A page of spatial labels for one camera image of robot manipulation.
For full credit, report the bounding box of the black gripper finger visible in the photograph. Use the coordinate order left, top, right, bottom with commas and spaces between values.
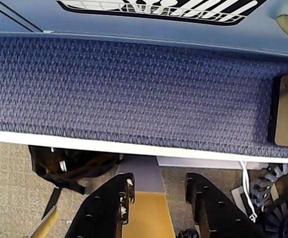
65, 173, 136, 238
185, 172, 268, 238

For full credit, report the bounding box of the wooden stick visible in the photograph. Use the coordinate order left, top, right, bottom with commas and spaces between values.
29, 205, 60, 238

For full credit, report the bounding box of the yellow flat board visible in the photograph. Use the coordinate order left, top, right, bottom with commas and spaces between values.
129, 193, 176, 238

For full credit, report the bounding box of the black bag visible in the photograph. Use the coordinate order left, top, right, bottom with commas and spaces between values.
28, 145, 122, 220

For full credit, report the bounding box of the gray flat panel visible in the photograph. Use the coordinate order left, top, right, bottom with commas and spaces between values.
119, 155, 167, 194

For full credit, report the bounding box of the blue fabric platform board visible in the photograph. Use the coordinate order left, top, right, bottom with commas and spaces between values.
0, 32, 288, 164

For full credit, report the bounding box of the blue toy kitchen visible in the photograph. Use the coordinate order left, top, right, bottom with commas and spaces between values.
0, 0, 288, 59

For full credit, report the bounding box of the blue dishwasher door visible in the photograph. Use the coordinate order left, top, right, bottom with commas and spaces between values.
3, 0, 288, 54

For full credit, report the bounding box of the dishwasher rack decal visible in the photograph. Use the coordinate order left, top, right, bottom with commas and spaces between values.
56, 0, 268, 26

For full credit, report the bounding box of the white hanging cable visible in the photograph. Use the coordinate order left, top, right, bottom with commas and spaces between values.
239, 161, 258, 223

